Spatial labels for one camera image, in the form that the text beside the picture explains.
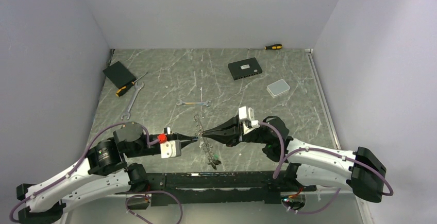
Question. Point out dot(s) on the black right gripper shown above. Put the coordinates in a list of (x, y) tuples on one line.
[(230, 132)]

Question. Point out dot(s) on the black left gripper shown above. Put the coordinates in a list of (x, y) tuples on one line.
[(183, 137)]

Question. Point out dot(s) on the large metal keyring with chain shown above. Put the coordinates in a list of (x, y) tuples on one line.
[(213, 160)]

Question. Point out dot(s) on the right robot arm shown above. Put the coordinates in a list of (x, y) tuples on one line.
[(301, 164)]

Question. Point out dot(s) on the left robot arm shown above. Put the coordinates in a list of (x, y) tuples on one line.
[(101, 170)]

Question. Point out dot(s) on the small silver wrench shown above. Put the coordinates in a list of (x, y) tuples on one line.
[(195, 103)]

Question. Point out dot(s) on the white plastic box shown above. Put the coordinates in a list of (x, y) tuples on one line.
[(278, 88)]

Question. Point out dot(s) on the large silver wrench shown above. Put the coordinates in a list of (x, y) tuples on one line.
[(138, 86)]

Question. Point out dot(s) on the orange black screwdriver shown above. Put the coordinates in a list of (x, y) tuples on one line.
[(125, 88)]

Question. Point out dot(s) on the black flat box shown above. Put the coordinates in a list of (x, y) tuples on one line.
[(119, 75)]

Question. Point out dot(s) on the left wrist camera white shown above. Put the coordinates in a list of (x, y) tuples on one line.
[(169, 147)]

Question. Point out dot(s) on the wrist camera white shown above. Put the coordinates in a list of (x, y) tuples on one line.
[(247, 119), (169, 147)]

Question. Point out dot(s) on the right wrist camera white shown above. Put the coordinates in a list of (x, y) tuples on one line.
[(247, 119)]

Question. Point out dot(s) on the black network switch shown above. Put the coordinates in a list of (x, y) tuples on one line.
[(244, 68)]

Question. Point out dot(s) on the orange screwdriver at wall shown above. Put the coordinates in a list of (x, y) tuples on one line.
[(269, 47)]

